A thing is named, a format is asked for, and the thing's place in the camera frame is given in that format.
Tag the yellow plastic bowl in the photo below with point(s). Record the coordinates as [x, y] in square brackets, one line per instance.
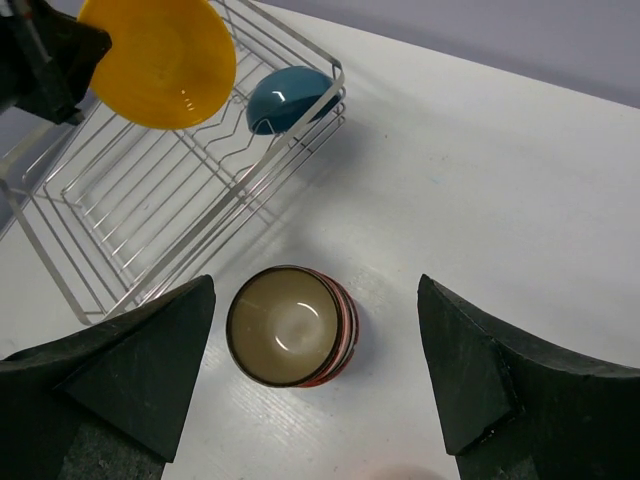
[172, 63]

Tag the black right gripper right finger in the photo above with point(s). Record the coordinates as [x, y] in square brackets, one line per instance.
[514, 406]

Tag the blue ceramic bowl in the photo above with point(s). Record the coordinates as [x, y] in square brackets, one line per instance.
[283, 97]

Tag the metal wire dish rack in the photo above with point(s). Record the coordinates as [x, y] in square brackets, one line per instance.
[118, 213]

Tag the red striped beige bowl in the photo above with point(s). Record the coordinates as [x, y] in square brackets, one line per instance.
[290, 326]

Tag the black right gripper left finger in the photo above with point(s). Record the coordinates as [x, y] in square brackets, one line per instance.
[109, 401]

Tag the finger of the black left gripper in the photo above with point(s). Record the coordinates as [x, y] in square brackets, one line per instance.
[48, 59]

